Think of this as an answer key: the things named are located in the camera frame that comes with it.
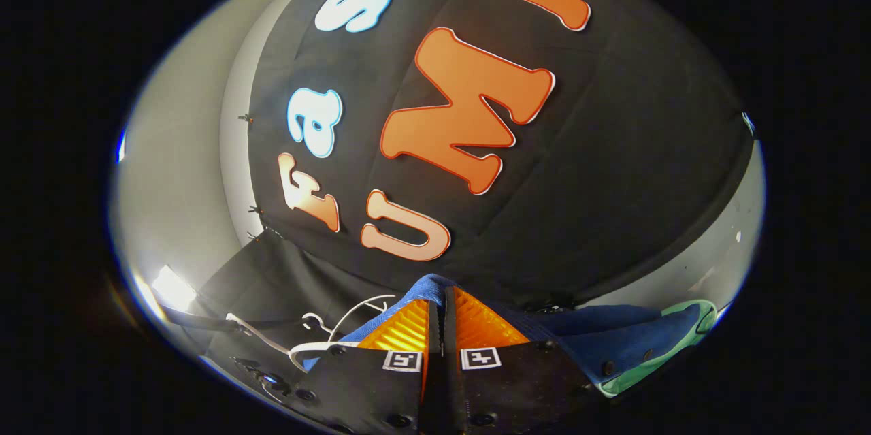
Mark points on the black backdrop cloth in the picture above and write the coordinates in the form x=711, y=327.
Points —
x=612, y=149

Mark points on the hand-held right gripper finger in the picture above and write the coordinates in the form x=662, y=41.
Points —
x=434, y=367
x=450, y=367

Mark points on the white clothes hanger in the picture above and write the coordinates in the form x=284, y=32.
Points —
x=320, y=348
x=262, y=343

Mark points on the light blue clip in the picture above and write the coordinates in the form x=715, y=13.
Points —
x=748, y=123

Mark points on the ceiling light panel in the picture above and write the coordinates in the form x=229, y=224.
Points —
x=173, y=288

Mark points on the black clothes rack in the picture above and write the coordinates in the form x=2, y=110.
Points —
x=218, y=323

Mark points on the green laundry hamper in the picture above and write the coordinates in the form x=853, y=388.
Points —
x=694, y=316

